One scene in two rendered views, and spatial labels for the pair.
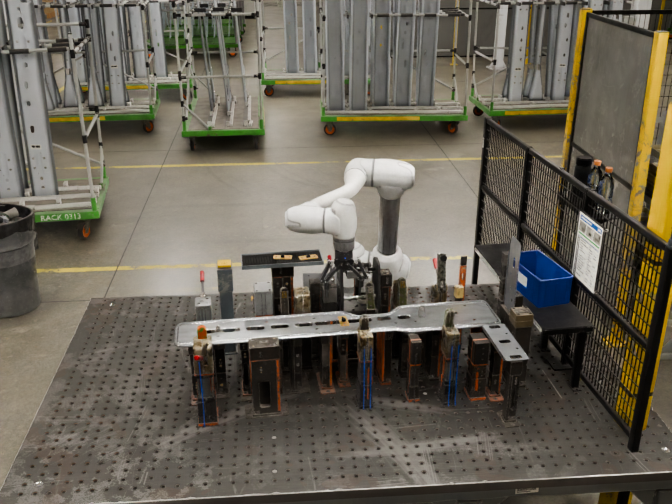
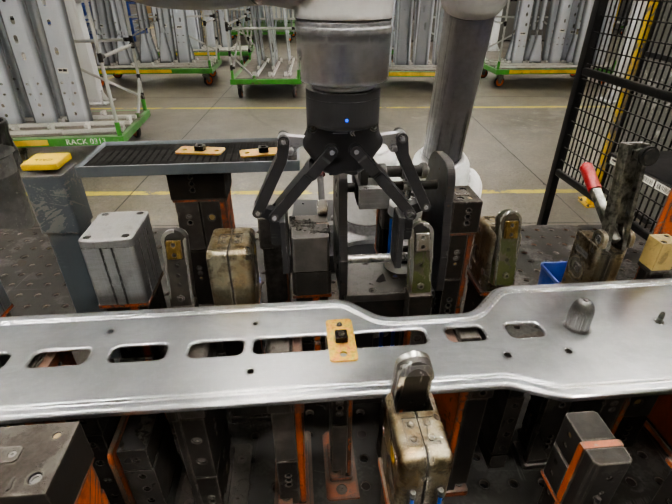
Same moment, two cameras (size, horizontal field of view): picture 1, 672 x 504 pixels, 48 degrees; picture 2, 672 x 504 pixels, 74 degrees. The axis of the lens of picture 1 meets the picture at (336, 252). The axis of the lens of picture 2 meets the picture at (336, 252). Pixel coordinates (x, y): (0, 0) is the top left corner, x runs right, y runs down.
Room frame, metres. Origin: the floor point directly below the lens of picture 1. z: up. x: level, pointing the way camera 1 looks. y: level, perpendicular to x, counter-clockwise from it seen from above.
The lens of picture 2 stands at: (2.36, -0.06, 1.42)
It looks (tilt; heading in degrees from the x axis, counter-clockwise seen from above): 31 degrees down; 4
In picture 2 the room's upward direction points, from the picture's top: straight up
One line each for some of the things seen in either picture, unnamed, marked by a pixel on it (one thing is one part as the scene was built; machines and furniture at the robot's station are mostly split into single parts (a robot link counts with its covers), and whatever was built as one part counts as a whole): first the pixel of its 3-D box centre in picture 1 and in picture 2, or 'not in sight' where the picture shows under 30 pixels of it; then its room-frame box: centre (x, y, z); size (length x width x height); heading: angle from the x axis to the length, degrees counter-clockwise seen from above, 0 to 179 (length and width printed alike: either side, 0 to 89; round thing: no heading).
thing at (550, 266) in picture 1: (537, 277); not in sight; (3.06, -0.91, 1.10); 0.30 x 0.17 x 0.13; 16
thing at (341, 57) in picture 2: (343, 242); (343, 54); (2.83, -0.03, 1.37); 0.09 x 0.09 x 0.06
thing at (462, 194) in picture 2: (384, 312); (446, 293); (3.07, -0.22, 0.91); 0.07 x 0.05 x 0.42; 9
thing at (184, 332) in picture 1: (339, 323); (327, 347); (2.82, -0.01, 1.00); 1.38 x 0.22 x 0.02; 99
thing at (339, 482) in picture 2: (343, 351); (340, 408); (2.84, -0.03, 0.84); 0.13 x 0.05 x 0.29; 9
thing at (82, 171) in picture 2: (281, 259); (197, 155); (3.12, 0.25, 1.16); 0.37 x 0.14 x 0.02; 99
